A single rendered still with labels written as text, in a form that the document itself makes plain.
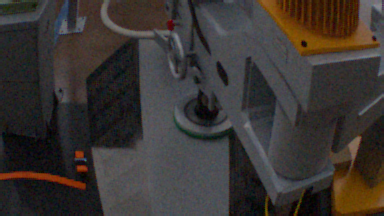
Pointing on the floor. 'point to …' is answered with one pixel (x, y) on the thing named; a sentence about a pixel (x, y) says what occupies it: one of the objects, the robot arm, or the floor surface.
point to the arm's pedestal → (28, 71)
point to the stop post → (72, 19)
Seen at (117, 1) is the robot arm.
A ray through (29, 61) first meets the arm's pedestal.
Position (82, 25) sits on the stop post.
